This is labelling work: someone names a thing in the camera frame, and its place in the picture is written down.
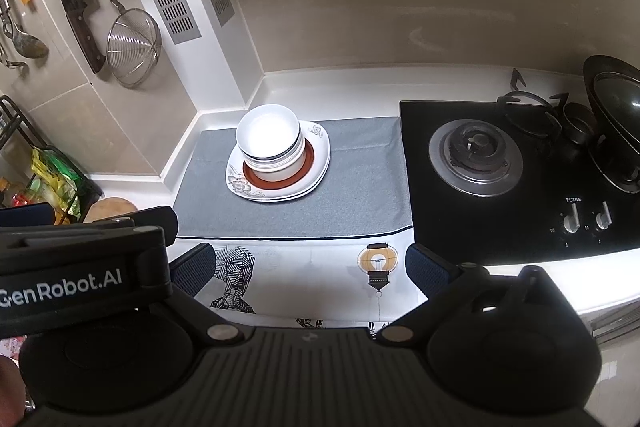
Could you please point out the silver stove knob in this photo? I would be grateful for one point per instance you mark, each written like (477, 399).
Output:
(604, 217)
(571, 219)

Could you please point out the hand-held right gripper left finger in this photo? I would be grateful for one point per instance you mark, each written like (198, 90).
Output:
(192, 269)

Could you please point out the small dark pot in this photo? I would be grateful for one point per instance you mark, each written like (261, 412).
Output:
(580, 124)

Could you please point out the round stove burner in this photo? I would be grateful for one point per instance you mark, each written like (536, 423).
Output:
(475, 157)

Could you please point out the white bowls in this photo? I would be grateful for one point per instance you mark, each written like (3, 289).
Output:
(296, 159)

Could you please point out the round wooden board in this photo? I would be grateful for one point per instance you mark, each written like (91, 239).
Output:
(112, 209)

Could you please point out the white floral square plate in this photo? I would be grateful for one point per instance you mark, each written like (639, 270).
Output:
(280, 199)
(320, 147)

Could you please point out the red rimmed plate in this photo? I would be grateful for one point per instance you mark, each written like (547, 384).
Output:
(307, 167)

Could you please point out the black gas stove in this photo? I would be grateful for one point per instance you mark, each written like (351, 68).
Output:
(500, 222)

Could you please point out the grey counter mat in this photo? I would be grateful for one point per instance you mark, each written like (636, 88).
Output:
(350, 187)

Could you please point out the printed white cloth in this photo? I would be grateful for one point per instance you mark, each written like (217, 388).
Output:
(310, 277)

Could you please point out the white ceramic bowl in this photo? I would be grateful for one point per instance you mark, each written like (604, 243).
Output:
(267, 132)

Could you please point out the black wok with lid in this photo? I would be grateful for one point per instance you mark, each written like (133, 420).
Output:
(617, 117)

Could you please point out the yellow green packets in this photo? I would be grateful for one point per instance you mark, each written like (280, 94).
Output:
(60, 182)

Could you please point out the hanging kitchen cleaver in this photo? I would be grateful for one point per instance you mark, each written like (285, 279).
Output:
(75, 22)

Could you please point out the black pot support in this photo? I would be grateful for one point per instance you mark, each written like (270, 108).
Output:
(525, 104)

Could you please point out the hanging metal ladle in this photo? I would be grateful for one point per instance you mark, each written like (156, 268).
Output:
(31, 47)

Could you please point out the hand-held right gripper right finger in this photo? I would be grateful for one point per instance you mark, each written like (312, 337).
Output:
(430, 269)

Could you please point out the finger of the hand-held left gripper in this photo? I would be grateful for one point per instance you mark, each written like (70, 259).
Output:
(155, 219)

